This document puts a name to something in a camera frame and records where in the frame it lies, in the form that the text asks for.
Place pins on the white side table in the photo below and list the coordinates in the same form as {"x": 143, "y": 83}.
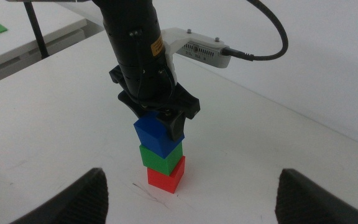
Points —
{"x": 42, "y": 28}

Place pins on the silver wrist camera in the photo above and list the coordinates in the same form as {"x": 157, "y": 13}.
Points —
{"x": 210, "y": 56}

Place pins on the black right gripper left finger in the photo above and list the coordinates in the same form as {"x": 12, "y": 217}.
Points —
{"x": 79, "y": 202}

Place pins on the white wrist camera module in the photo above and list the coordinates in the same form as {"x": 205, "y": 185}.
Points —
{"x": 179, "y": 35}

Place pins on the green cube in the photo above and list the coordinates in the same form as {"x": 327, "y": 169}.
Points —
{"x": 157, "y": 161}

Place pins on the black stand pole with clamp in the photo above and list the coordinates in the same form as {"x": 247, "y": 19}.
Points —
{"x": 36, "y": 31}

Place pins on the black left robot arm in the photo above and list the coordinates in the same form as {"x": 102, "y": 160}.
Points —
{"x": 126, "y": 25}

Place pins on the red cube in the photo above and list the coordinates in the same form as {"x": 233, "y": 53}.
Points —
{"x": 163, "y": 182}

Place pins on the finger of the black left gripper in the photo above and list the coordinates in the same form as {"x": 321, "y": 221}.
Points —
{"x": 174, "y": 126}

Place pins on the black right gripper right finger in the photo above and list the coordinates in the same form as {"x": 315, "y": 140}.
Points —
{"x": 306, "y": 202}

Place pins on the blue cube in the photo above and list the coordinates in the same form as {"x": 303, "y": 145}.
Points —
{"x": 151, "y": 137}

